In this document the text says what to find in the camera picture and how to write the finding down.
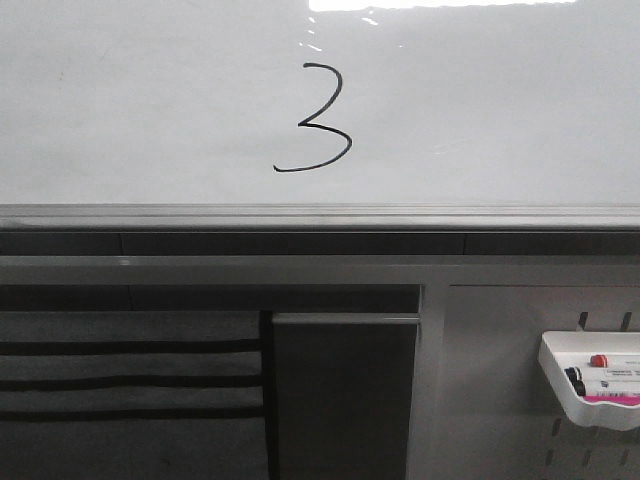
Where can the black capped marker upper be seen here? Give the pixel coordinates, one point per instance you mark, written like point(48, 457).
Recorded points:
point(585, 374)

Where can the red capped marker in tray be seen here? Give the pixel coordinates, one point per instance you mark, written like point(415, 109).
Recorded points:
point(614, 361)

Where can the white whiteboard with aluminium frame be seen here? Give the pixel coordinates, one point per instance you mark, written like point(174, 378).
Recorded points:
point(383, 114)

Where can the black capped marker lower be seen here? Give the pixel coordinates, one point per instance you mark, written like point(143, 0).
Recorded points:
point(605, 388)

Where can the black capped marker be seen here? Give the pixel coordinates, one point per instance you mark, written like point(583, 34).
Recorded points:
point(585, 374)
point(605, 388)

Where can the white plastic marker tray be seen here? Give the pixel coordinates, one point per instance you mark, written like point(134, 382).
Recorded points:
point(561, 350)

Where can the grey fabric pocket organizer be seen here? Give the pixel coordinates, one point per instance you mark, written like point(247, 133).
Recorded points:
point(137, 395)

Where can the grey pegboard panel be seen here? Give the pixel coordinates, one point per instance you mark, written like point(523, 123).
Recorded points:
point(482, 407)

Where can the pink eraser in tray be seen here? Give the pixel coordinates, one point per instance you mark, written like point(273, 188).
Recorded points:
point(614, 397)

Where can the dark grey cabinet panel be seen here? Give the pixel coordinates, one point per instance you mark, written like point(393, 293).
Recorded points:
point(344, 385)

